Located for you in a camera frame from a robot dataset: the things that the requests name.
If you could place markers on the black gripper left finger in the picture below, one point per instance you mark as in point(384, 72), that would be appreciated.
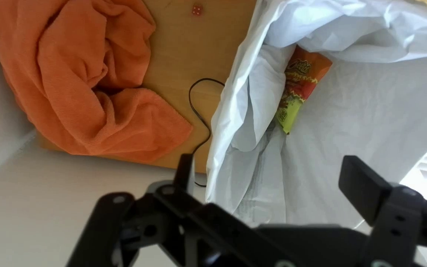
point(125, 222)

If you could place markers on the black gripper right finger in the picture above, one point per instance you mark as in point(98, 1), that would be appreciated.
point(392, 216)

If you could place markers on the orange yellow snack packet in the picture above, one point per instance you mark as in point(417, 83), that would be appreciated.
point(303, 78)

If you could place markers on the white bin liner bag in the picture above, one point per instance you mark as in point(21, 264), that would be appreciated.
point(362, 123)

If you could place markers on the orange towel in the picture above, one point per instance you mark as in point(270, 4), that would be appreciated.
point(74, 74)

